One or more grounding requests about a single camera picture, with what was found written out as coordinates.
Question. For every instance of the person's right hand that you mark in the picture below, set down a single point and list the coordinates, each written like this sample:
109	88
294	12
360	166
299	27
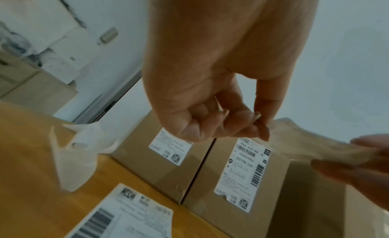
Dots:
370	179

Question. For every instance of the person's left hand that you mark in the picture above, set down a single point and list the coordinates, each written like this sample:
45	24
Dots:
212	52

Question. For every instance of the brown cardboard box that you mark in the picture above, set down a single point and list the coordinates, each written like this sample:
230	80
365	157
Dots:
146	169
206	203
319	208

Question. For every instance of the shipping label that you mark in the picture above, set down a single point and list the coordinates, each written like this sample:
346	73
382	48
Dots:
243	172
170	148

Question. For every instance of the stack of shipping labels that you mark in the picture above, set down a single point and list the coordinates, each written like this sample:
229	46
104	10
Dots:
127	217

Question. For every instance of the silver metal cylinder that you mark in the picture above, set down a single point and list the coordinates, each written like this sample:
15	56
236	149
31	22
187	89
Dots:
108	35

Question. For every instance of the large white carton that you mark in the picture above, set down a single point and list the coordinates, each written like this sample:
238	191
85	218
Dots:
39	16

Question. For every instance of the cream wooden cabinet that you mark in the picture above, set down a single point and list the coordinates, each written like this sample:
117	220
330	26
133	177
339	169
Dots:
36	92

